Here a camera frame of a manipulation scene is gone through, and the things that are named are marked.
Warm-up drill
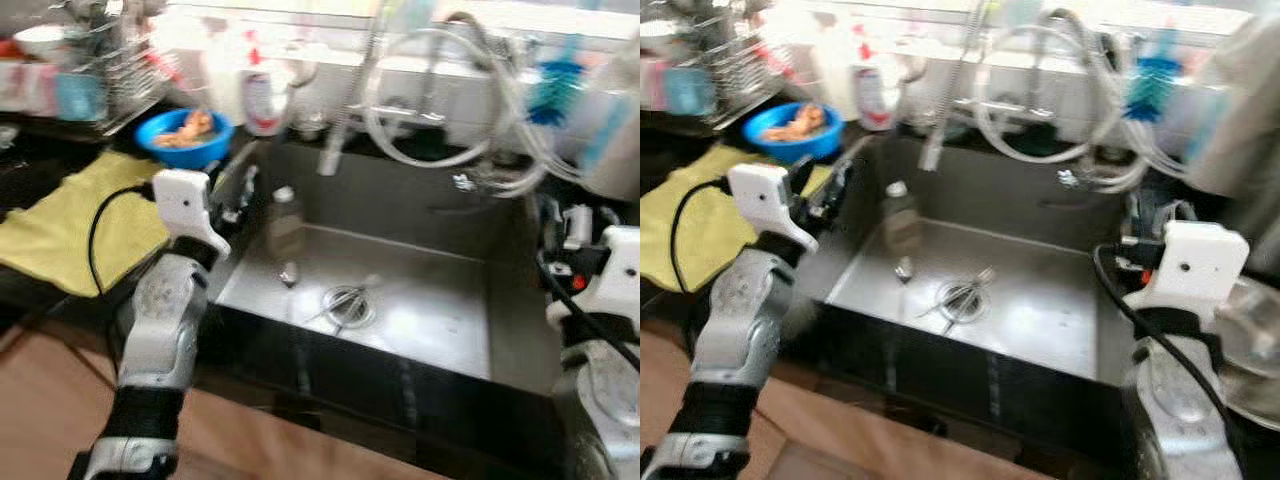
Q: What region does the blue plastic bowl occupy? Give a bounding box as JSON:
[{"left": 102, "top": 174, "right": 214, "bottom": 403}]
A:
[
  {"left": 134, "top": 107, "right": 236, "bottom": 170},
  {"left": 742, "top": 101, "right": 844, "bottom": 164}
]

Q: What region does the clear dish soap bottle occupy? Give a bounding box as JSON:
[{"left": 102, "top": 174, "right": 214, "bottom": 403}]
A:
[
  {"left": 265, "top": 186, "right": 306, "bottom": 263},
  {"left": 880, "top": 181, "right": 923, "bottom": 259}
]

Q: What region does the white water filter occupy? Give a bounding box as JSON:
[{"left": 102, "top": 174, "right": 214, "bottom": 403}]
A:
[{"left": 580, "top": 40, "right": 641, "bottom": 201}]

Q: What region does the white red soap pump bottle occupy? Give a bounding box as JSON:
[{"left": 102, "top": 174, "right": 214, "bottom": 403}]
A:
[
  {"left": 850, "top": 25, "right": 901, "bottom": 132},
  {"left": 238, "top": 30, "right": 291, "bottom": 138}
]

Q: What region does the yellow cloth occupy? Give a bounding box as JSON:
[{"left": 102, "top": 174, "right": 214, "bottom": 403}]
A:
[
  {"left": 640, "top": 145, "right": 836, "bottom": 293},
  {"left": 0, "top": 150, "right": 171, "bottom": 298}
]

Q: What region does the steel spring faucet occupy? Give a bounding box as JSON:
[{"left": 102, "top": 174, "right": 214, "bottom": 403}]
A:
[
  {"left": 318, "top": 0, "right": 401, "bottom": 178},
  {"left": 920, "top": 0, "right": 1006, "bottom": 173}
]

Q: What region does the stainless steel sink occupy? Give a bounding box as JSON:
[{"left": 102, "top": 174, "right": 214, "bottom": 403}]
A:
[
  {"left": 810, "top": 135, "right": 1136, "bottom": 381},
  {"left": 205, "top": 140, "right": 561, "bottom": 386}
]

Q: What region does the red plastic stick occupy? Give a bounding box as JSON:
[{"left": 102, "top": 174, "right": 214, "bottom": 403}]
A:
[
  {"left": 775, "top": 45, "right": 813, "bottom": 93},
  {"left": 150, "top": 50, "right": 199, "bottom": 99}
]

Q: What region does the blue bottle brush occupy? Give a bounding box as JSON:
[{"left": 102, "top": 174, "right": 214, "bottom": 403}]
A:
[
  {"left": 1123, "top": 30, "right": 1184, "bottom": 123},
  {"left": 527, "top": 35, "right": 588, "bottom": 128}
]

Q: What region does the stainless steel bowl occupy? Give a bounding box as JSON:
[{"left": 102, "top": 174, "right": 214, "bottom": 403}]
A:
[{"left": 1215, "top": 275, "right": 1280, "bottom": 353}]

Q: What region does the pink container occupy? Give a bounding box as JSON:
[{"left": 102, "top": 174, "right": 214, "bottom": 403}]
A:
[
  {"left": 640, "top": 58, "right": 667, "bottom": 111},
  {"left": 0, "top": 60, "right": 56, "bottom": 116}
]

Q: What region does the teal plastic cup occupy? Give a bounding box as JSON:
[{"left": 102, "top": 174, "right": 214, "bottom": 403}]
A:
[
  {"left": 55, "top": 72, "right": 106, "bottom": 123},
  {"left": 665, "top": 68, "right": 716, "bottom": 118}
]

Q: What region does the steel sink drain strainer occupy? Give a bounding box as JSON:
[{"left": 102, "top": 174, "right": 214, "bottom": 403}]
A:
[
  {"left": 935, "top": 280, "right": 989, "bottom": 323},
  {"left": 322, "top": 285, "right": 376, "bottom": 329}
]

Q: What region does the stainless steel plate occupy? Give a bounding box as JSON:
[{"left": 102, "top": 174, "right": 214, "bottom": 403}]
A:
[{"left": 1220, "top": 340, "right": 1280, "bottom": 433}]

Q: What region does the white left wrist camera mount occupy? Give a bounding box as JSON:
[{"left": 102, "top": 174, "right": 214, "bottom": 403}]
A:
[
  {"left": 152, "top": 169, "right": 232, "bottom": 259},
  {"left": 727, "top": 163, "right": 819, "bottom": 254}
]

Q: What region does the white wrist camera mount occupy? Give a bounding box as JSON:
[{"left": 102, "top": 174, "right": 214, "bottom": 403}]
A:
[
  {"left": 727, "top": 163, "right": 819, "bottom": 254},
  {"left": 1125, "top": 222, "right": 1251, "bottom": 313},
  {"left": 152, "top": 169, "right": 232, "bottom": 259},
  {"left": 548, "top": 225, "right": 641, "bottom": 331}
]

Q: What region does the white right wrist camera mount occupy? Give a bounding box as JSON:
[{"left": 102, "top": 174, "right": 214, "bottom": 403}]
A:
[
  {"left": 548, "top": 225, "right": 641, "bottom": 331},
  {"left": 1125, "top": 222, "right": 1251, "bottom": 313}
]

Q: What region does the white looped water hose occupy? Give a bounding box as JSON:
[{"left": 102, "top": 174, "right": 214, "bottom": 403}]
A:
[
  {"left": 362, "top": 28, "right": 501, "bottom": 169},
  {"left": 972, "top": 25, "right": 1111, "bottom": 164}
]

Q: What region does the metal wire dish rack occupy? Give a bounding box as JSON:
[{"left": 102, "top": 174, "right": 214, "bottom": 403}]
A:
[
  {"left": 665, "top": 0, "right": 801, "bottom": 129},
  {"left": 45, "top": 0, "right": 186, "bottom": 136}
]

